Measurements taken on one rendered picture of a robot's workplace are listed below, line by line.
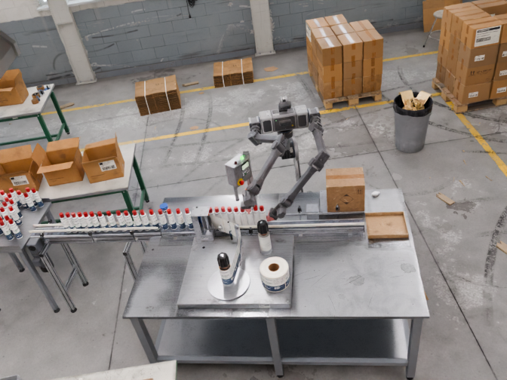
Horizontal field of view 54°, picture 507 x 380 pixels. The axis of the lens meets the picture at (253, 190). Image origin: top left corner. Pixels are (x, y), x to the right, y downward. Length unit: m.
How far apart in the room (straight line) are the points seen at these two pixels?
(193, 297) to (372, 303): 1.24
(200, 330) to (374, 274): 1.52
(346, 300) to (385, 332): 0.70
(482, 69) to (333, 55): 1.84
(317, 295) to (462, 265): 1.83
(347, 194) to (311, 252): 0.56
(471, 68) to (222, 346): 4.55
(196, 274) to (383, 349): 1.52
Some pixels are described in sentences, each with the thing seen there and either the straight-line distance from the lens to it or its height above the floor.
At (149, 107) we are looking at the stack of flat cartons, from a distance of 7.74.
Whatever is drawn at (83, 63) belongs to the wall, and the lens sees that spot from 9.33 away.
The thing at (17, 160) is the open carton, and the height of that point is 1.01.
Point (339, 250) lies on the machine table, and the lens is 3.83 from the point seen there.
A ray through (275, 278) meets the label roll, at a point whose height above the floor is 1.02.
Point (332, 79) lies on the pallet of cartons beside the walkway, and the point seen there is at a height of 0.43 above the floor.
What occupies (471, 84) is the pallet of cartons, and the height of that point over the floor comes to 0.41.
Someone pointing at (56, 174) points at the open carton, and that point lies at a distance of 5.30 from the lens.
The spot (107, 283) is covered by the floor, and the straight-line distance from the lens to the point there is 5.21.
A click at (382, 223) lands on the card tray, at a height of 0.83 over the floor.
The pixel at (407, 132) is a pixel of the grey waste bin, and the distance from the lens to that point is 6.09.
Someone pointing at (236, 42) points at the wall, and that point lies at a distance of 9.02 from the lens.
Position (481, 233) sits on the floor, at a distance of 5.32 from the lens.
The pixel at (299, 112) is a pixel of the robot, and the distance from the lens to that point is 4.11.
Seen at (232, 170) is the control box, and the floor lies 1.45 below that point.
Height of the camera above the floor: 3.60
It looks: 38 degrees down
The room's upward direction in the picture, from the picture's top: 9 degrees counter-clockwise
